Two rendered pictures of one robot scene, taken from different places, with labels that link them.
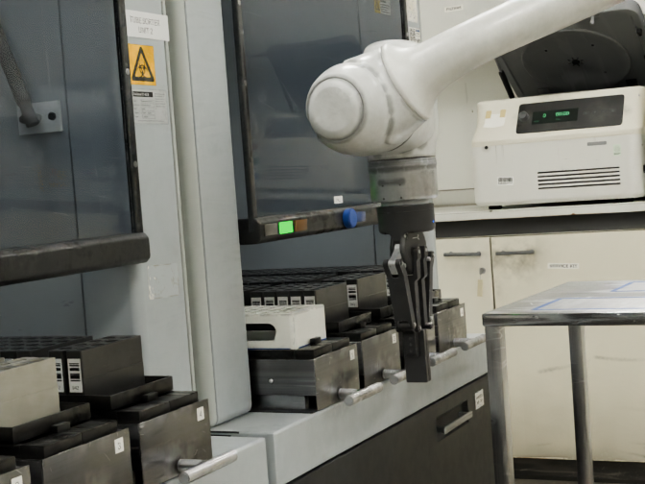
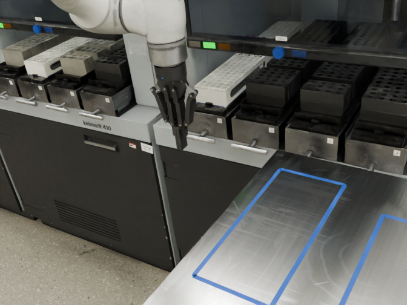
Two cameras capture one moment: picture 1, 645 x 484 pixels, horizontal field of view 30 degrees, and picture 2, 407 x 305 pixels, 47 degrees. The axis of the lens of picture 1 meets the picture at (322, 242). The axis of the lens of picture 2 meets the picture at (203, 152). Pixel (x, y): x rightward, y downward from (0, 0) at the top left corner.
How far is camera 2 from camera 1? 2.15 m
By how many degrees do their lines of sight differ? 95
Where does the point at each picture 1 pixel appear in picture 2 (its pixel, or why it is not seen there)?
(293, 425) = (166, 128)
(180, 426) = (98, 100)
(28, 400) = (75, 69)
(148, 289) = (129, 49)
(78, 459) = (57, 90)
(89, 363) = (96, 66)
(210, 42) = not seen: outside the picture
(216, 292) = not seen: hidden behind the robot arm
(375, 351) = (246, 128)
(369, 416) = (235, 153)
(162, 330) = (138, 66)
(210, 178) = not seen: hidden behind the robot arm
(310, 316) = (209, 92)
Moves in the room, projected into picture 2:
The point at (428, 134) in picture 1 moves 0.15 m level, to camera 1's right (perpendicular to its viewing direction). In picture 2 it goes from (142, 32) to (128, 56)
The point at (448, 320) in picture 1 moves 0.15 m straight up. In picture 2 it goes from (366, 149) to (372, 91)
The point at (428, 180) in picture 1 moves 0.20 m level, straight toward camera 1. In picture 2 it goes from (151, 55) to (70, 59)
